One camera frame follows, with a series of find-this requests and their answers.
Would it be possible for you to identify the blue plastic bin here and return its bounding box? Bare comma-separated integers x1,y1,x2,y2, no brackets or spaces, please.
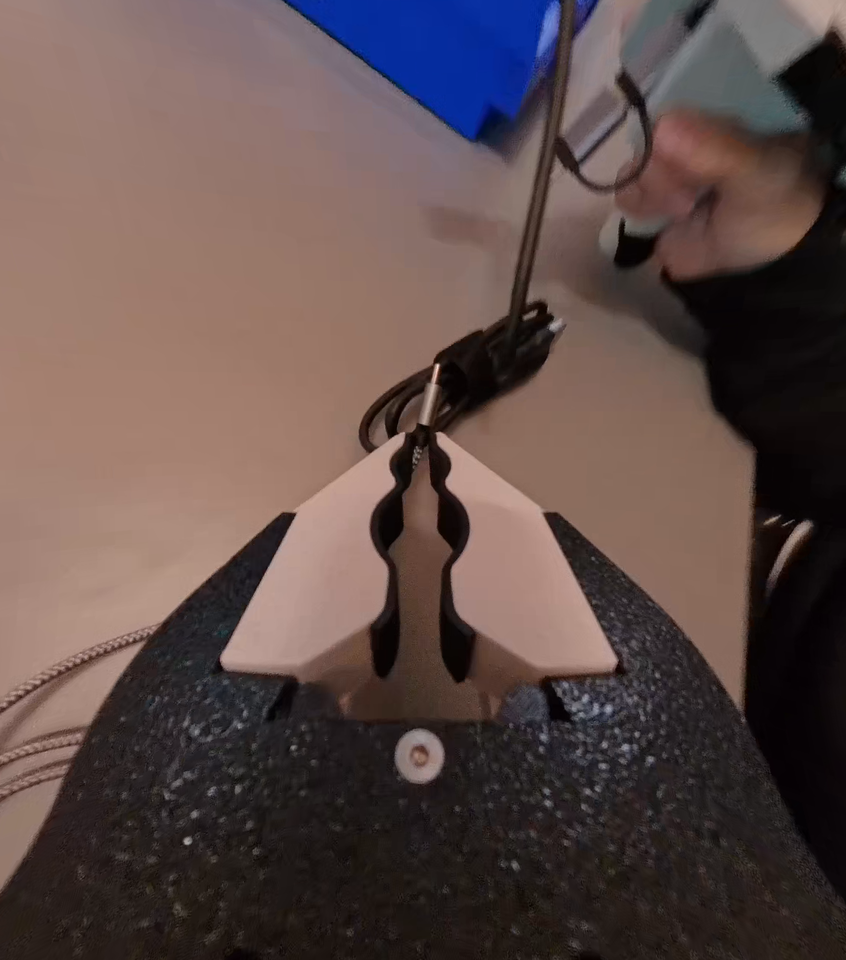
284,0,600,144

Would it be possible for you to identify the grey hub cable adapter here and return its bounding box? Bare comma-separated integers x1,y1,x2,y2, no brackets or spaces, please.
554,71,652,192

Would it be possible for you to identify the person's right hand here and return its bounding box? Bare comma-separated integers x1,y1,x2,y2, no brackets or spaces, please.
618,120,838,282

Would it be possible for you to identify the grey braided cable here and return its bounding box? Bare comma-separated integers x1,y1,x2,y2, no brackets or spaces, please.
0,362,448,837

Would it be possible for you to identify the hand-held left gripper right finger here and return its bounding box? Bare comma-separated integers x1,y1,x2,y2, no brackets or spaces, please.
426,433,620,717

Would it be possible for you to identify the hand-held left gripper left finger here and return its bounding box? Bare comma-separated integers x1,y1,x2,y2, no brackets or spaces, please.
219,433,416,714

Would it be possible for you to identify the black usb cable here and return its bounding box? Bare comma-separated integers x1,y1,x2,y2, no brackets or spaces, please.
359,0,581,456

